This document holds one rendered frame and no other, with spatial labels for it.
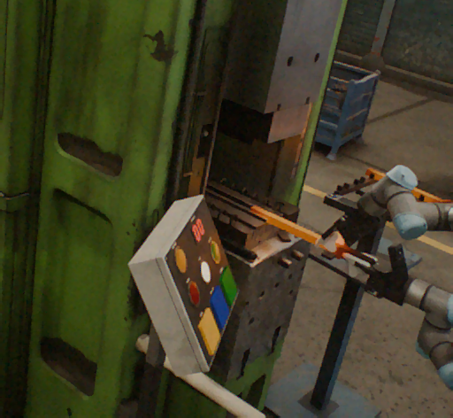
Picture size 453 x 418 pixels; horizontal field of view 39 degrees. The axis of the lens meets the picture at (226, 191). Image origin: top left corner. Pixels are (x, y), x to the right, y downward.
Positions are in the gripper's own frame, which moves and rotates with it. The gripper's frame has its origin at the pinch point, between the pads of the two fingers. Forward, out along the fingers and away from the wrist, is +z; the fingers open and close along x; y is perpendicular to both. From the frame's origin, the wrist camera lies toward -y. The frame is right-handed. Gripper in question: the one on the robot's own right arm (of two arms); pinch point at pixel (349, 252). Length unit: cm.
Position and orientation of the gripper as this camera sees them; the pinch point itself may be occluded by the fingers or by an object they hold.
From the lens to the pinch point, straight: 190.3
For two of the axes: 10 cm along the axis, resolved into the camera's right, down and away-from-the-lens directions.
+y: -1.7, 9.0, 4.0
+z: -7.9, -3.7, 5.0
